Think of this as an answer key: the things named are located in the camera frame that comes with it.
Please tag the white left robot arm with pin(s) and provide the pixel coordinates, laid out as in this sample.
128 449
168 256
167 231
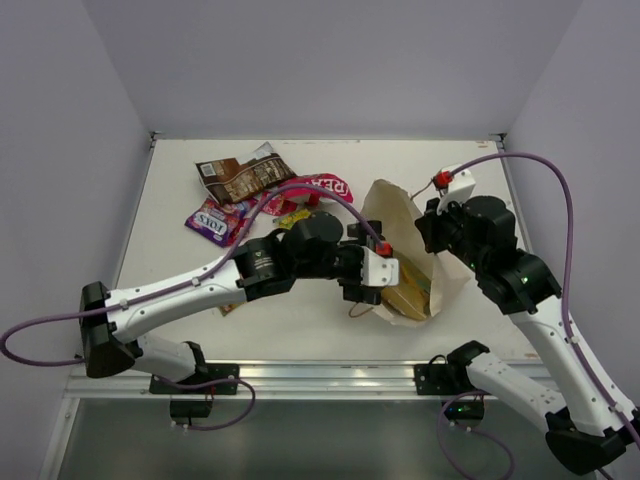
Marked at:
117 329

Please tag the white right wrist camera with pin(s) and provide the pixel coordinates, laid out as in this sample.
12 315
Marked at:
453 187

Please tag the aluminium mounting rail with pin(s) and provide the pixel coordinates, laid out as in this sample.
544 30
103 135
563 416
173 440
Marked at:
275 380

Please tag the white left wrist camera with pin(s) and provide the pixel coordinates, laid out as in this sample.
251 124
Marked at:
379 268

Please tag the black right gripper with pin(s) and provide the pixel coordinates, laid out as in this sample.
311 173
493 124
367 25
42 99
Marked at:
430 223

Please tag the black right control box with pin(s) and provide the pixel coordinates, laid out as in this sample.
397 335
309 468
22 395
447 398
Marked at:
464 410

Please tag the black control box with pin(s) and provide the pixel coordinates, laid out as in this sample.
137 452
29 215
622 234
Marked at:
185 411
464 410

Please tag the black left control box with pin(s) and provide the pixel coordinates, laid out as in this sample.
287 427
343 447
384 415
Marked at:
185 411

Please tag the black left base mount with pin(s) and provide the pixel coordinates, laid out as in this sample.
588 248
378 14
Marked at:
213 379

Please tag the pink snack packet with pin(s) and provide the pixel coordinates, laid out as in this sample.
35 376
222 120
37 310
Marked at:
279 206

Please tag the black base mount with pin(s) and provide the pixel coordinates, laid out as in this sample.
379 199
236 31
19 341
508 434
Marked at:
440 377
213 379

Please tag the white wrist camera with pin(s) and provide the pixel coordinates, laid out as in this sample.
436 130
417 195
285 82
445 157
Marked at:
379 268
453 187

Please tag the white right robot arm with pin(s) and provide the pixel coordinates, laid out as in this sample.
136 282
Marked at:
587 421

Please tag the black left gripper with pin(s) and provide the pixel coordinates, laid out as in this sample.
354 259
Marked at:
356 265

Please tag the beige paper bag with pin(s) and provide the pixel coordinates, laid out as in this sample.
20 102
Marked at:
393 207

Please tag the green yellow snack packet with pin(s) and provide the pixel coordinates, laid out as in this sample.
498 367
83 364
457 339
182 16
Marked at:
288 220

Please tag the tan yellow snack packet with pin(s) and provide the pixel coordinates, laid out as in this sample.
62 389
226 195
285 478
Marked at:
410 298

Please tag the purple Fox's candy packet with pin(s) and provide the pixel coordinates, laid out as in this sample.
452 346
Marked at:
220 224

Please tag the red white snack packet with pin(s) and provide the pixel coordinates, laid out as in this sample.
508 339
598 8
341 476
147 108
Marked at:
313 189

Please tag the dark brown snack packet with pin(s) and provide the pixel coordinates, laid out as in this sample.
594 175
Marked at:
236 179

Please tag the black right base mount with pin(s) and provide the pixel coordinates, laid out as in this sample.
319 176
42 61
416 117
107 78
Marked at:
440 377

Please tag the orange Fox's candy packet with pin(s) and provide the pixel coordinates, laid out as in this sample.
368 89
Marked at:
227 309

